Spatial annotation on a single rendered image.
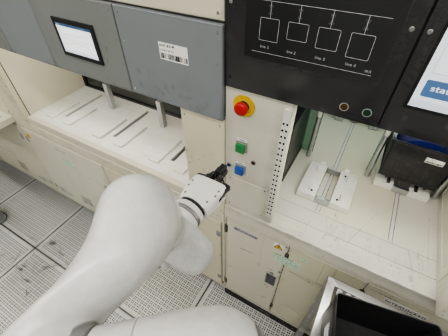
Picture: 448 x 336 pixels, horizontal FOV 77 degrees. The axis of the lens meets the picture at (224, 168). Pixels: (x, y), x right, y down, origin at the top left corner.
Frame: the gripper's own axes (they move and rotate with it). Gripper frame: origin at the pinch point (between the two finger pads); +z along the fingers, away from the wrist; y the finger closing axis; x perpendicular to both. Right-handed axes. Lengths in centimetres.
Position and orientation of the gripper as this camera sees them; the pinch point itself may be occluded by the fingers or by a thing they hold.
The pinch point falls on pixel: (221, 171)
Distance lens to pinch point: 81.6
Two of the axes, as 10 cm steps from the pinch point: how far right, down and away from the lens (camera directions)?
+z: 5.0, -6.1, 6.2
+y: 8.7, 3.5, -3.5
